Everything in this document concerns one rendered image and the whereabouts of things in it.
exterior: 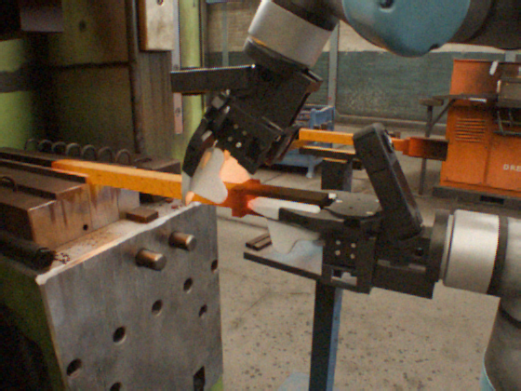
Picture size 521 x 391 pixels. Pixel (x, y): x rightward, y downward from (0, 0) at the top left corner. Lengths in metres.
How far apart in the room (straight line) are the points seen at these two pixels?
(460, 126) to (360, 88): 4.65
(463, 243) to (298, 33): 0.24
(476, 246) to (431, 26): 0.19
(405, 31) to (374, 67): 7.94
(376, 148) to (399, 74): 7.72
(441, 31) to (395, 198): 0.16
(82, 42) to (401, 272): 0.82
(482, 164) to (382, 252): 3.53
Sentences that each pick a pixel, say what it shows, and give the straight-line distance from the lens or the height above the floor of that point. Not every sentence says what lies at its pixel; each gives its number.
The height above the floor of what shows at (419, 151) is 0.97.
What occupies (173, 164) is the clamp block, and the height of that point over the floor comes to 0.98.
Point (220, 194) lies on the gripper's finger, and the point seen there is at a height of 1.01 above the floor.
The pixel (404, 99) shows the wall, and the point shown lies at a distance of 8.09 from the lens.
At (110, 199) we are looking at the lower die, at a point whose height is 0.95.
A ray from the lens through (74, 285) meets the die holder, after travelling 0.57.
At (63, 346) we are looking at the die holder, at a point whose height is 0.81.
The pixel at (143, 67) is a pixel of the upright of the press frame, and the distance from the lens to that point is 0.89.
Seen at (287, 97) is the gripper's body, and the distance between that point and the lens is 0.40.
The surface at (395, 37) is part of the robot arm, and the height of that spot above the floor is 1.17.
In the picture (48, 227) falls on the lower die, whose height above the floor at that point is 0.95.
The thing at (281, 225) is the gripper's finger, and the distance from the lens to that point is 0.43.
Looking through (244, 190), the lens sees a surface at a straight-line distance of 0.45.
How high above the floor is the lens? 1.15
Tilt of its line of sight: 18 degrees down
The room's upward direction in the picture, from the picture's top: straight up
